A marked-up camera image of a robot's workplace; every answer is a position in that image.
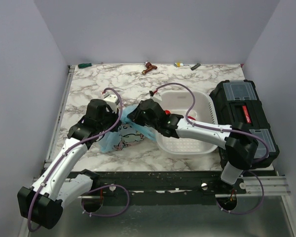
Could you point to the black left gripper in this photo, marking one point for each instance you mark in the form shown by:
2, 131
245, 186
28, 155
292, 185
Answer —
115, 116

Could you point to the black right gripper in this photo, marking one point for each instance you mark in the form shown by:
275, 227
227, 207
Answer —
135, 115

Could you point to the light blue plastic bag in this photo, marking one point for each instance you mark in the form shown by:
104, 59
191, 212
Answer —
129, 134

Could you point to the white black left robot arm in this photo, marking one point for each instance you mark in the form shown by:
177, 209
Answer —
44, 201

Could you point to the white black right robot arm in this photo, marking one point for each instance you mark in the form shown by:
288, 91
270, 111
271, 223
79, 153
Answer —
240, 146

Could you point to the white plastic basket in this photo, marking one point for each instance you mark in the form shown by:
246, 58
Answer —
178, 102

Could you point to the brown brass tap fitting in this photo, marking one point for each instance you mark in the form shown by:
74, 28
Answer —
149, 67

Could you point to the yellow hex key set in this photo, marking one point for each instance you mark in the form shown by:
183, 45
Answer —
179, 64

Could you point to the small dark metal tool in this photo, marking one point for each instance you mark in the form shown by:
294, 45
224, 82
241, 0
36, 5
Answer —
195, 66

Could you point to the black plastic toolbox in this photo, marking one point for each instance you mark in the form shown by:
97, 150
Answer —
237, 101

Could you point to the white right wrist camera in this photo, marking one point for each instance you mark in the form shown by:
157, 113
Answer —
155, 96

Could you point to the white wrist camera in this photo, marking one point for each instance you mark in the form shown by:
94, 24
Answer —
155, 96
112, 100

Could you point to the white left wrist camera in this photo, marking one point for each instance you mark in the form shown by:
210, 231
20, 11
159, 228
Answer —
112, 100

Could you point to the aluminium frame rail left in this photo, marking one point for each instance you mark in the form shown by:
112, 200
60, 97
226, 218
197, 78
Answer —
60, 114

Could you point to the aluminium frame rail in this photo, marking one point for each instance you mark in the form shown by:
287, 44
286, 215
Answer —
108, 184
60, 114

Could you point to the green handled screwdriver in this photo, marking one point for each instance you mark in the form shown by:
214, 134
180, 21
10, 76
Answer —
86, 65

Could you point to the aluminium frame rail front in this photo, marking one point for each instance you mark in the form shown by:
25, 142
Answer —
108, 184

